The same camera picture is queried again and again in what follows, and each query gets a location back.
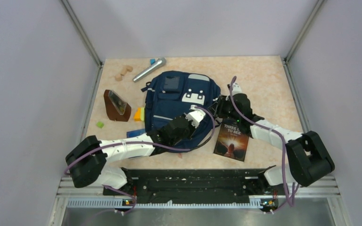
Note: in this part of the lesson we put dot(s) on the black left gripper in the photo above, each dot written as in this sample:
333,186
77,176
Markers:
193,129

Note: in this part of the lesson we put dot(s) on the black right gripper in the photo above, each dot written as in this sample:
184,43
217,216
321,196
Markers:
223,100

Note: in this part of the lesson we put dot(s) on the navy blue student backpack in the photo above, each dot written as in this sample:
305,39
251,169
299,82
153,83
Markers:
169,96

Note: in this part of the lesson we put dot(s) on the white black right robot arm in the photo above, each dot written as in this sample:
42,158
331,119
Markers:
305,158

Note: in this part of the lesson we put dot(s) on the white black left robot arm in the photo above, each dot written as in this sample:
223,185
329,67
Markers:
88,163

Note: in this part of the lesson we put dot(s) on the Three Days To See book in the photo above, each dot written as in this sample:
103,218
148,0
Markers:
231,142

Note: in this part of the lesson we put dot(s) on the blue green landscape book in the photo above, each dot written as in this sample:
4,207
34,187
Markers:
135,133

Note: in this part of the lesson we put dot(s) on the stacked colourful toy bricks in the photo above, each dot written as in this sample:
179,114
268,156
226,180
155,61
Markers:
140,114

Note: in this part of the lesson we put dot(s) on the brown wooden metronome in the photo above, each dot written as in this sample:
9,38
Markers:
116,108

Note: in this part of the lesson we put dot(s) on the silver microphone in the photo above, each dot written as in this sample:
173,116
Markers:
156,65

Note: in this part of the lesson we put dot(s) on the small green cube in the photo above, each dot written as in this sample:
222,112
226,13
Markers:
100,124

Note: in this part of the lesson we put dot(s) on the wooden block puzzle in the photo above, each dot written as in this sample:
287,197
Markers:
126,69

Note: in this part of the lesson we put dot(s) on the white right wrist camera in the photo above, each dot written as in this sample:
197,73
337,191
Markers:
234,88

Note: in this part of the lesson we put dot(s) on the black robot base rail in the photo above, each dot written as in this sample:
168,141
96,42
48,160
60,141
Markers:
216,187

